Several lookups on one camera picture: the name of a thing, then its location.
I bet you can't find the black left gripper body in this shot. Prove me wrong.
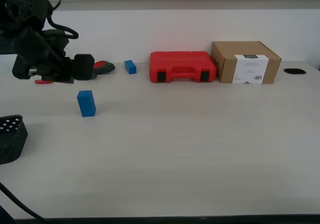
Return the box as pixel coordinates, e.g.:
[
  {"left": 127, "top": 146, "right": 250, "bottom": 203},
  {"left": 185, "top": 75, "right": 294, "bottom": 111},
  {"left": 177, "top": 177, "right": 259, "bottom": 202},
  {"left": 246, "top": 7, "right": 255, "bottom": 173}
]
[{"left": 73, "top": 54, "right": 96, "bottom": 81}]

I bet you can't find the large blue block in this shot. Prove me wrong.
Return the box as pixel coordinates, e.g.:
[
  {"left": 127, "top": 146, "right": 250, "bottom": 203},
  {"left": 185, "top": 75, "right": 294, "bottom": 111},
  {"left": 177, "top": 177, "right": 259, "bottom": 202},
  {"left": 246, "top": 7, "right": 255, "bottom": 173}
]
[{"left": 76, "top": 90, "right": 97, "bottom": 118}]

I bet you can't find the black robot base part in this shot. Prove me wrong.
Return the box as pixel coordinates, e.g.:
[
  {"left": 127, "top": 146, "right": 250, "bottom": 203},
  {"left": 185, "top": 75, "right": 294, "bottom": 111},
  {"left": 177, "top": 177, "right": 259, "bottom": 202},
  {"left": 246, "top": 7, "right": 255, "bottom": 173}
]
[{"left": 0, "top": 203, "right": 16, "bottom": 224}]

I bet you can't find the small blue block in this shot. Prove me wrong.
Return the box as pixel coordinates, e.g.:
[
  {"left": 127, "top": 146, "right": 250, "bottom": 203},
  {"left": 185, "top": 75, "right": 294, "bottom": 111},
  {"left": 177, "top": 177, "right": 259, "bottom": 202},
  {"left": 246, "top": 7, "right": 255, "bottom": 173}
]
[{"left": 124, "top": 60, "right": 138, "bottom": 75}]

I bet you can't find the black mesh basket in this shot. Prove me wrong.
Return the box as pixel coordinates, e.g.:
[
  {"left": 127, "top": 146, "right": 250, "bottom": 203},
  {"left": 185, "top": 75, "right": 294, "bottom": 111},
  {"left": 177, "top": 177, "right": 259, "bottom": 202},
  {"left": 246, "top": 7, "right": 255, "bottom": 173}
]
[{"left": 0, "top": 114, "right": 29, "bottom": 165}]

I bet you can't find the red and black work glove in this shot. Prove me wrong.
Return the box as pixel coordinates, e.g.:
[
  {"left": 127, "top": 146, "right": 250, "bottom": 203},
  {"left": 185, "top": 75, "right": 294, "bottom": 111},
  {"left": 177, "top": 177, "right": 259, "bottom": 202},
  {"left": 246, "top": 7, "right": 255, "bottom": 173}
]
[{"left": 91, "top": 60, "right": 116, "bottom": 79}]

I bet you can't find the red plastic tool case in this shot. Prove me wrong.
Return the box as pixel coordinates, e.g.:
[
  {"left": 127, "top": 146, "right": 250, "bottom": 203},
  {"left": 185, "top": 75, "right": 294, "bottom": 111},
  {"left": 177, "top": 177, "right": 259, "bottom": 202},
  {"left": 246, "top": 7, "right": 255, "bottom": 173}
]
[{"left": 149, "top": 51, "right": 218, "bottom": 84}]

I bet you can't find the brown cardboard box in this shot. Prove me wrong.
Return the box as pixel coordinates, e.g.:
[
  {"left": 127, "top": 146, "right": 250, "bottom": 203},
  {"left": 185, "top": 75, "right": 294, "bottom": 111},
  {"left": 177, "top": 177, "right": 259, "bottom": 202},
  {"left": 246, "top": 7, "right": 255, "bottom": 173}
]
[{"left": 210, "top": 41, "right": 283, "bottom": 85}]

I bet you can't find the black table grommet hole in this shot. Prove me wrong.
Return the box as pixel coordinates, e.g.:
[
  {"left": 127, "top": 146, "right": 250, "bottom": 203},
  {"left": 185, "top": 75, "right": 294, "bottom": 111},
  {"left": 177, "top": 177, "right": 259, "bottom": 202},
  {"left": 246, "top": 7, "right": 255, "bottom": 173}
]
[{"left": 283, "top": 68, "right": 307, "bottom": 75}]

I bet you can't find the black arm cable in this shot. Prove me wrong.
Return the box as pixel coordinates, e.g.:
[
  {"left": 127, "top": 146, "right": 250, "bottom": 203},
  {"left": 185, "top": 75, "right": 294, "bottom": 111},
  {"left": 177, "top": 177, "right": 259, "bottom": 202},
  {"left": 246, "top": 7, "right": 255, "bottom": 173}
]
[{"left": 42, "top": 0, "right": 80, "bottom": 41}]

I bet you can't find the thick black cable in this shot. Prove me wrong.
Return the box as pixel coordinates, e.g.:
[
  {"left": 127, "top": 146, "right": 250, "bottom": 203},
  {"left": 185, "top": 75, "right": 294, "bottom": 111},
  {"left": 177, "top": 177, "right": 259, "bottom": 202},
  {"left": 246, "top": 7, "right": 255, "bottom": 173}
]
[{"left": 0, "top": 181, "right": 50, "bottom": 224}]

